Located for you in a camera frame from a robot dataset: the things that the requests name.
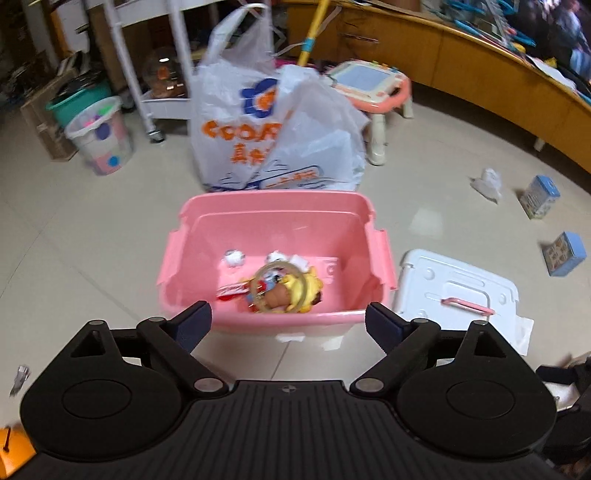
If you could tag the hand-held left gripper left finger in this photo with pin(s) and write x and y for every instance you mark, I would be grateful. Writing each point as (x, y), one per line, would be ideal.
(196, 323)

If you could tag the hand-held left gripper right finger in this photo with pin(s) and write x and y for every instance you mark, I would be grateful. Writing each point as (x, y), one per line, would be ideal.
(381, 325)

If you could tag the red white packet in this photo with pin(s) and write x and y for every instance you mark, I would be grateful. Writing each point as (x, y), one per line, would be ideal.
(233, 290)

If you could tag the yellow dressed doll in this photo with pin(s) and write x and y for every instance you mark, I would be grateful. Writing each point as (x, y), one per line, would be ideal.
(281, 295)

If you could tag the clear tape roll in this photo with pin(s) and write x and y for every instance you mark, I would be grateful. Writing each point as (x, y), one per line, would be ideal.
(302, 281)

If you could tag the pink plastic storage box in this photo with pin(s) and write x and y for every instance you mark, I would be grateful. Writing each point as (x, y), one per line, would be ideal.
(258, 230)

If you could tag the small blue patterned box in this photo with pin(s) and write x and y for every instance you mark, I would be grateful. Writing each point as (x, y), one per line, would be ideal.
(540, 196)
(563, 254)

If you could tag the crumpled clear plastic wrapper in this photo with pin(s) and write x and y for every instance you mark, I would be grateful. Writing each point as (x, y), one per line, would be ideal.
(487, 184)

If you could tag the crinkled silver wrapper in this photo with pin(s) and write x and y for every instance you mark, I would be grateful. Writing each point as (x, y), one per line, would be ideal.
(21, 378)

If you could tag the polka dot bucket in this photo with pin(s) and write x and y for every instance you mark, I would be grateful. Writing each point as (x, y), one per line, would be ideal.
(104, 138)

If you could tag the white bag with orange print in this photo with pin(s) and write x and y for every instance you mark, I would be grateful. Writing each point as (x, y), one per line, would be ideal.
(226, 115)

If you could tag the orange plastic object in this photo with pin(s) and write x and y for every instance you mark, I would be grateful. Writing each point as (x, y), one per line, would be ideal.
(16, 450)

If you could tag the pink drawing board table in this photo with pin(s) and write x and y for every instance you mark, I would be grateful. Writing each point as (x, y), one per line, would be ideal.
(369, 81)

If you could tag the brown cardboard box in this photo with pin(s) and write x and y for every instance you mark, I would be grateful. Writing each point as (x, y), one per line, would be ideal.
(41, 124)

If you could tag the glass snow globe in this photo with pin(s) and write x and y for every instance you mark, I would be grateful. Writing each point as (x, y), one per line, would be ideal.
(161, 71)

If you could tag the green plastic tub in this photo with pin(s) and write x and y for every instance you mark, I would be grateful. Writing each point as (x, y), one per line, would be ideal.
(74, 99)

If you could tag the white wheeled trolley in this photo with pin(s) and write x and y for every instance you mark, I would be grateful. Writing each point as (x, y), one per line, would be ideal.
(127, 69)

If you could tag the yellow stick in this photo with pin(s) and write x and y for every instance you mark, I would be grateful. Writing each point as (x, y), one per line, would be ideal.
(311, 32)

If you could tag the white papers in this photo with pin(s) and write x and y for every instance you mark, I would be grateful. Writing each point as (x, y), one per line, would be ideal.
(554, 74)

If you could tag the clutter of blue toys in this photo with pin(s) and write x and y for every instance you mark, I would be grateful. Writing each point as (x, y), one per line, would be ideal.
(485, 18)

